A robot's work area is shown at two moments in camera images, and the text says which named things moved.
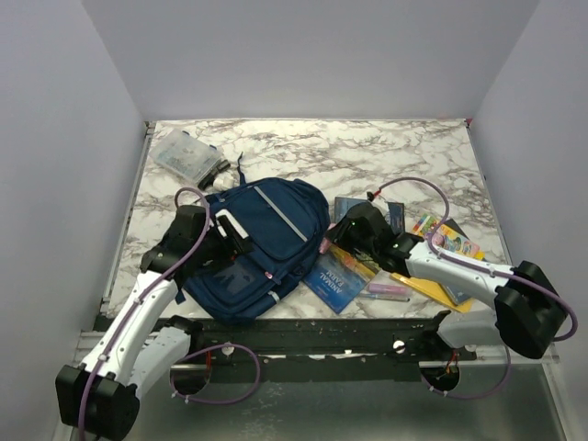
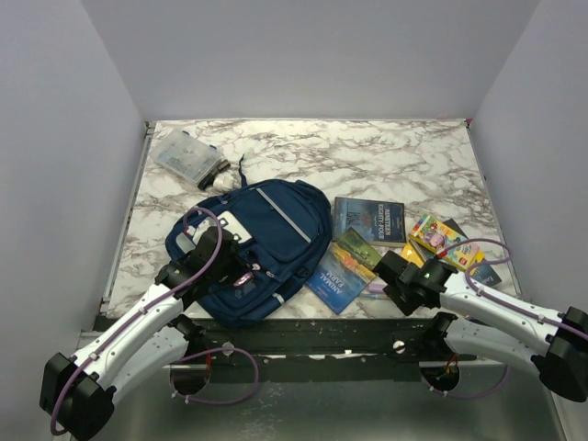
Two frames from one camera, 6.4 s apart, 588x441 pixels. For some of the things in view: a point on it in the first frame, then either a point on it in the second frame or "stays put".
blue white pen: [385, 297] stays put
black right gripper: [339, 234] -> [404, 305]
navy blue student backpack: [287, 220] stays put
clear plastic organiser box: [186, 154] stays put
